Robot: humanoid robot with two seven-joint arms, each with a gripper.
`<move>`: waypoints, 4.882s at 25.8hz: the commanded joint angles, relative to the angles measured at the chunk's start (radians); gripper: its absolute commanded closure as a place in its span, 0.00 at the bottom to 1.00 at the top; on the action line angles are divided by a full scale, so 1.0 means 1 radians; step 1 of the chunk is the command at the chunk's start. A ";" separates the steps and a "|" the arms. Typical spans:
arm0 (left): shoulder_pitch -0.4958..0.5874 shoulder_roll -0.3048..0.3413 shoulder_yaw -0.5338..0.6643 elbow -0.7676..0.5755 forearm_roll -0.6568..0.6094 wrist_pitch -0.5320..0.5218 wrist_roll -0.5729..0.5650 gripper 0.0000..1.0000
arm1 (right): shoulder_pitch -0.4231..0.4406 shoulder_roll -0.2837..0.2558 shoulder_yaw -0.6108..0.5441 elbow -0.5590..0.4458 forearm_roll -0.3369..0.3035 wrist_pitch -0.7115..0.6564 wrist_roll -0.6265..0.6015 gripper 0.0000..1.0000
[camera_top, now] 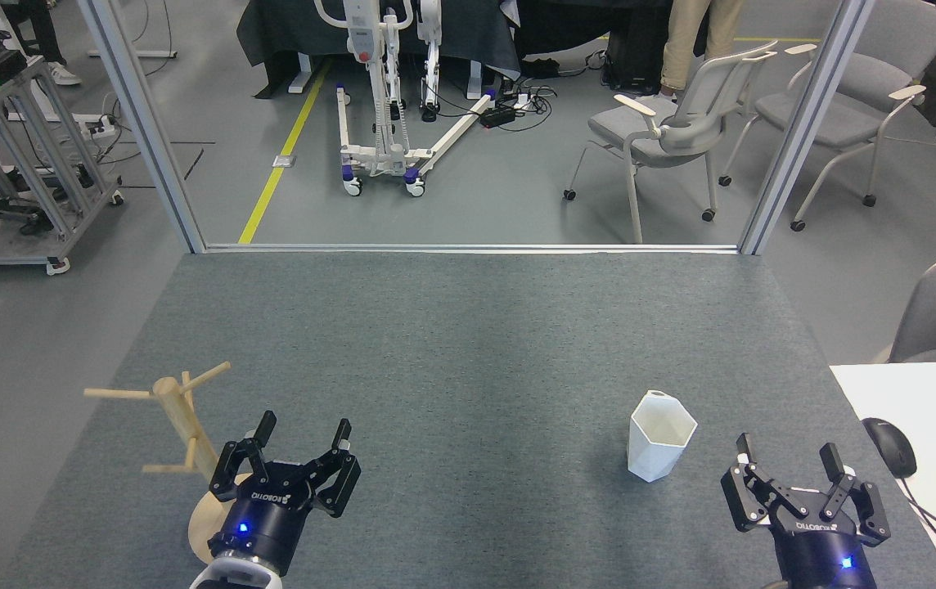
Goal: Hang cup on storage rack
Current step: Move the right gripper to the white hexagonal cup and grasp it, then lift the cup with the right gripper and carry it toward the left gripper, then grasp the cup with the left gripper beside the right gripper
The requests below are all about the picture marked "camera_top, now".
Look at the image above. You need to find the black box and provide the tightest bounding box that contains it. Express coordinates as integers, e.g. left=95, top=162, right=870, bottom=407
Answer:
left=605, top=29, right=673, bottom=91

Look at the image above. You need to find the white wheeled stand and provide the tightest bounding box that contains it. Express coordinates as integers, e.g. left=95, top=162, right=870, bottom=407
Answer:
left=313, top=0, right=502, bottom=197

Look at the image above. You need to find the grey padded chair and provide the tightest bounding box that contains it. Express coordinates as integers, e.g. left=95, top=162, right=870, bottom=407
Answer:
left=718, top=0, right=936, bottom=232

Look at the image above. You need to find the white desk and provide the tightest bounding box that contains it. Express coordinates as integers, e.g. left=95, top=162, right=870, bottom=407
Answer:
left=830, top=361, right=936, bottom=589

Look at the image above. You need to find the grey mesh-back chair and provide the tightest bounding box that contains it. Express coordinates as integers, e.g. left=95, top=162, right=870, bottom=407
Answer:
left=564, top=39, right=780, bottom=245

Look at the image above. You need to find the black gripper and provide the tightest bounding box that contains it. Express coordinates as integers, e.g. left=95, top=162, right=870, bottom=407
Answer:
left=720, top=434, right=893, bottom=589
left=208, top=411, right=361, bottom=575

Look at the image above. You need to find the dark table cloth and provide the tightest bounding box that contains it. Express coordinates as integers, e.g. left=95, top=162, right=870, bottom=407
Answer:
left=237, top=0, right=522, bottom=80

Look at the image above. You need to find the aluminium frame cart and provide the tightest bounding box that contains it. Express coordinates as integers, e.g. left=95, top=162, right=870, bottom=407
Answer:
left=0, top=53, right=125, bottom=275

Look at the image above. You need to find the white stand column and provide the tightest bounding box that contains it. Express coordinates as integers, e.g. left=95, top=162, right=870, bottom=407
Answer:
left=415, top=0, right=444, bottom=122

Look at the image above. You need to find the person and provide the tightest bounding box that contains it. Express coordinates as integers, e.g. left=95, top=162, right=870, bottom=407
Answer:
left=6, top=0, right=83, bottom=87
left=660, top=0, right=745, bottom=99

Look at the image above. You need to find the white faceted cup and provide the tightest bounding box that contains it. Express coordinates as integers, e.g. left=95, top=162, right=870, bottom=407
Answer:
left=628, top=390, right=698, bottom=483

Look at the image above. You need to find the black computer mouse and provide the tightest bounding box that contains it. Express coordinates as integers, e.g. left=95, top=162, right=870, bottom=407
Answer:
left=862, top=417, right=918, bottom=479

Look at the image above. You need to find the wooden cup rack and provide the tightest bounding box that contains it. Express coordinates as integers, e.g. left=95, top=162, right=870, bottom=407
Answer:
left=83, top=361, right=256, bottom=567

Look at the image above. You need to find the silver post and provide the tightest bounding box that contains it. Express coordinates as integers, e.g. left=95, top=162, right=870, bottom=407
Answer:
left=78, top=0, right=207, bottom=254
left=738, top=0, right=876, bottom=256

